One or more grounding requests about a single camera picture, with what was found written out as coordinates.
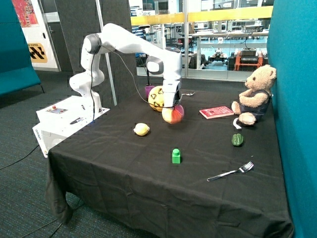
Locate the red wall poster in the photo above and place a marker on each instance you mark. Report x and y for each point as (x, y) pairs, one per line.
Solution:
(25, 13)

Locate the teal sofa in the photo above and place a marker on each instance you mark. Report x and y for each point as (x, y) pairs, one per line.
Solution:
(16, 70)

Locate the yellow black sign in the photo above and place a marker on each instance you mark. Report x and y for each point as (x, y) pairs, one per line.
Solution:
(37, 53)

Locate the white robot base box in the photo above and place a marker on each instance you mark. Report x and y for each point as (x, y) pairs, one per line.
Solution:
(64, 118)

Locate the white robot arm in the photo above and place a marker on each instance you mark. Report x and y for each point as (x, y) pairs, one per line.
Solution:
(167, 62)

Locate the brown teddy bear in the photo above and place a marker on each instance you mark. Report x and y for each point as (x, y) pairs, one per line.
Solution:
(253, 103)

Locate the green toy block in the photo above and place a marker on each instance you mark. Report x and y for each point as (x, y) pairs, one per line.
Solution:
(176, 156)

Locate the pastel multicolour plush ball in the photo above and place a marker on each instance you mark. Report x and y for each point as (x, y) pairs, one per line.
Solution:
(173, 115)

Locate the black tablecloth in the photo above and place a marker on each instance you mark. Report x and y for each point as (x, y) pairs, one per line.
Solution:
(132, 178)

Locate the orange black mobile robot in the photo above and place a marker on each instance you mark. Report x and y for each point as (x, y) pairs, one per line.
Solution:
(249, 59)

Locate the green toy pepper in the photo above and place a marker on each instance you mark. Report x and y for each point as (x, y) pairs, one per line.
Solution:
(237, 140)

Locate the yellow black soccer ball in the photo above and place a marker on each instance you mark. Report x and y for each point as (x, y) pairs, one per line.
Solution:
(155, 99)

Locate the red book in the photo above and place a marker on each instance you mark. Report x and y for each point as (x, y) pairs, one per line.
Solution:
(216, 112)

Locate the teal partition wall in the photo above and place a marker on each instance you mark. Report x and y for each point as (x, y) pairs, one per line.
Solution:
(292, 50)

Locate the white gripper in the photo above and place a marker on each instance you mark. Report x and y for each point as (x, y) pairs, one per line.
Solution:
(171, 92)

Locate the small yellow ball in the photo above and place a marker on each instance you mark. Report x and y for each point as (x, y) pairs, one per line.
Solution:
(141, 129)

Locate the metal fork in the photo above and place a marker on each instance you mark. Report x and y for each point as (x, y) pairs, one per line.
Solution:
(243, 169)

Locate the purple plastic cup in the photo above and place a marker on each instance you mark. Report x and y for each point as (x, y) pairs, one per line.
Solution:
(148, 88)

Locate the metal spoon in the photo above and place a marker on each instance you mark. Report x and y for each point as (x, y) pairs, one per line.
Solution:
(188, 94)

